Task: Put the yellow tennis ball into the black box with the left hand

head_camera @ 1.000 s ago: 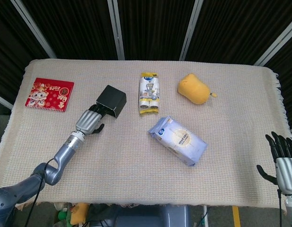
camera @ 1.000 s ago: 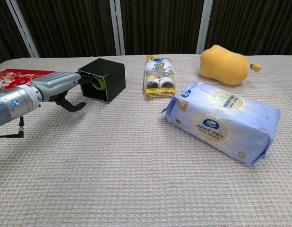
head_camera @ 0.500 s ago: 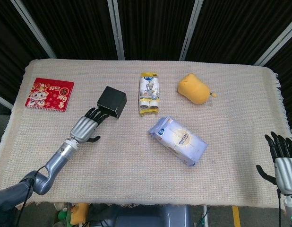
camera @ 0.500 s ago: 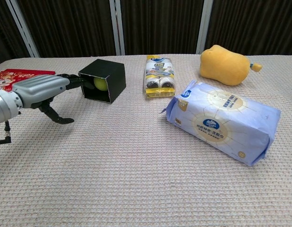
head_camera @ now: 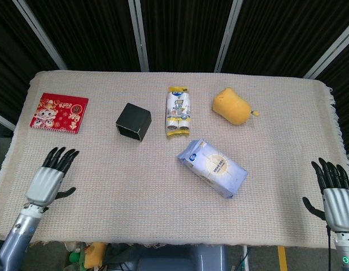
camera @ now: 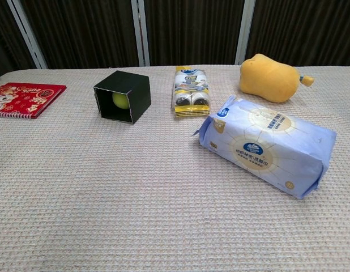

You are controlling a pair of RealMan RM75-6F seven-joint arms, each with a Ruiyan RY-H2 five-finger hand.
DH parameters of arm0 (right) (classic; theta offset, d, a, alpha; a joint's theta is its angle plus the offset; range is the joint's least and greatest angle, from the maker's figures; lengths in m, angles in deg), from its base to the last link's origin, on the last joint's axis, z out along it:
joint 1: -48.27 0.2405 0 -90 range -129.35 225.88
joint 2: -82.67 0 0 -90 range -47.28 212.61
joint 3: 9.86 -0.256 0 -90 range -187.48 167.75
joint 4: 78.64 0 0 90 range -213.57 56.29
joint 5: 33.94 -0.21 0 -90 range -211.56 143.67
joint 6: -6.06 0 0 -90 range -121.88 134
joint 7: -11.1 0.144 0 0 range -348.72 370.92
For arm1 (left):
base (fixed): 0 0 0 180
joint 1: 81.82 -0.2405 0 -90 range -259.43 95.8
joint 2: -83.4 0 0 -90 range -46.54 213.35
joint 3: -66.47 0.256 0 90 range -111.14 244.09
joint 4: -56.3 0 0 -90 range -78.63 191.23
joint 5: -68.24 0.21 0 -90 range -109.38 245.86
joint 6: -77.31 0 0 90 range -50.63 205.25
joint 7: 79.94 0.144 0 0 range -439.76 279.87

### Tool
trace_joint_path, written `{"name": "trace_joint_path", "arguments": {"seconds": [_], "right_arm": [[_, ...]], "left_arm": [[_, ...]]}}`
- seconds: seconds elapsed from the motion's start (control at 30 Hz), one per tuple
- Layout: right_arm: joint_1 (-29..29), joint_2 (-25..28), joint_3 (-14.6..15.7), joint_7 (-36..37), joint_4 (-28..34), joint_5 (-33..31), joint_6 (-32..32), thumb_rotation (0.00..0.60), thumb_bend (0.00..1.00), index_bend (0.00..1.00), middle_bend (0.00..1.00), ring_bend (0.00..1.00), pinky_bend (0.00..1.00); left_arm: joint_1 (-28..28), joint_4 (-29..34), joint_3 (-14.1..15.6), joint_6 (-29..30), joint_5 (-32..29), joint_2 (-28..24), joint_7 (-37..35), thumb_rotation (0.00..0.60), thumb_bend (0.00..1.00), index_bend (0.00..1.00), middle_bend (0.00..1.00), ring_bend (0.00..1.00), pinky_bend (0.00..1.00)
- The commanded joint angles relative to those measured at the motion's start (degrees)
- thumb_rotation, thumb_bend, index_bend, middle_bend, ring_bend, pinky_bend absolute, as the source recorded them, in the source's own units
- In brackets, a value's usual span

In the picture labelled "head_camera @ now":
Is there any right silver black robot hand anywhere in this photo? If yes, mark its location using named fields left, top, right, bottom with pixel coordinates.
left=302, top=157, right=349, bottom=233

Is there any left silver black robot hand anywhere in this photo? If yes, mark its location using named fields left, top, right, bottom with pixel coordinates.
left=25, top=146, right=80, bottom=207

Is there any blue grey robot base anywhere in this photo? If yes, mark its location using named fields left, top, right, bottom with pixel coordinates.
left=106, top=244, right=229, bottom=271

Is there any black open cardboard box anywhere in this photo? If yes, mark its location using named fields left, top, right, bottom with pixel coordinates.
left=115, top=102, right=152, bottom=142

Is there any red spiral calendar booklet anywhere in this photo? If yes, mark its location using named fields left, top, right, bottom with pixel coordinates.
left=29, top=93, right=89, bottom=136

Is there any yellow floor tape strip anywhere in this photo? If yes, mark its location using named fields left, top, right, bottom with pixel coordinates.
left=277, top=246, right=289, bottom=271

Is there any green soft toy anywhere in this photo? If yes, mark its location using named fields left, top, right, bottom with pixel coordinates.
left=68, top=250, right=85, bottom=266

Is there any orange yellow soft toy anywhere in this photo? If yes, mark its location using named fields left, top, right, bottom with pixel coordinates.
left=85, top=242, right=108, bottom=268

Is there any beige woven tablecloth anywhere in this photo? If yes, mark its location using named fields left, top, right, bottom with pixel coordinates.
left=0, top=70, right=347, bottom=250

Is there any blue tissue pack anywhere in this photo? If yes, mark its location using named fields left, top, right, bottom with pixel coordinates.
left=176, top=138, right=248, bottom=200

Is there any yellow plush toy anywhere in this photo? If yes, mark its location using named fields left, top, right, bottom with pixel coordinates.
left=212, top=87, right=260, bottom=126

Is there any yellow pack of rolls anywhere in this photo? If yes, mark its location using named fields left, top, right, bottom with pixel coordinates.
left=165, top=86, right=191, bottom=140

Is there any black thin cable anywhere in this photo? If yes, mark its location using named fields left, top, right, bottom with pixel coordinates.
left=326, top=224, right=333, bottom=271

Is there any white screen frame post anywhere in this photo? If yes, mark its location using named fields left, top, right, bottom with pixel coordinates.
left=0, top=111, right=16, bottom=131
left=302, top=24, right=349, bottom=80
left=213, top=0, right=243, bottom=73
left=12, top=0, right=68, bottom=71
left=128, top=0, right=150, bottom=72

